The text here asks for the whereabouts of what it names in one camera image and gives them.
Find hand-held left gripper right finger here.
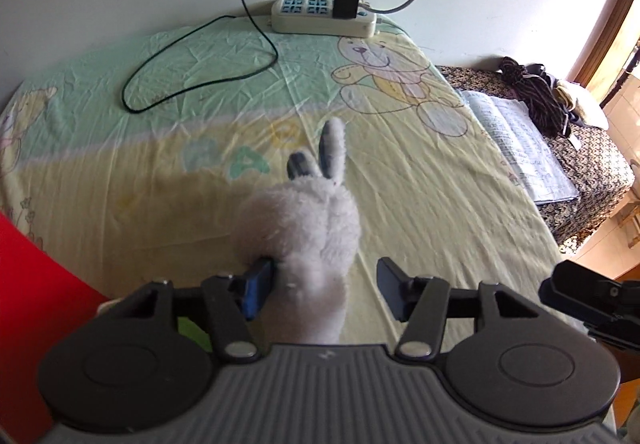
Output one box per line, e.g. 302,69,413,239
376,257,546,359

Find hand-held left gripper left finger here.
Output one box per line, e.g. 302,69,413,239
107,257,276,365

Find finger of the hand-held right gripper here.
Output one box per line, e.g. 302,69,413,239
539,260,640,352

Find white rabbit plush blue ears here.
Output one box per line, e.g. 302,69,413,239
235,118,362,345

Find red cardboard box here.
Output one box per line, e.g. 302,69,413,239
0,211,113,440

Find cartoon bear printed bedsheet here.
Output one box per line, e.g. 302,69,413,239
0,12,583,345

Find floral covered side table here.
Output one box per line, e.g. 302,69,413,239
435,65,636,255

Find open handwritten notebook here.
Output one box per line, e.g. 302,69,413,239
460,90,581,203

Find cream cloth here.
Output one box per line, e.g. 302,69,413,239
555,79,611,130

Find dark striped clothing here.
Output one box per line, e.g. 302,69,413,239
500,55,576,137

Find white power strip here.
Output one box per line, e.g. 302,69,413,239
270,0,378,36

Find wooden door frame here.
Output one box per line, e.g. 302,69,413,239
570,0,640,110

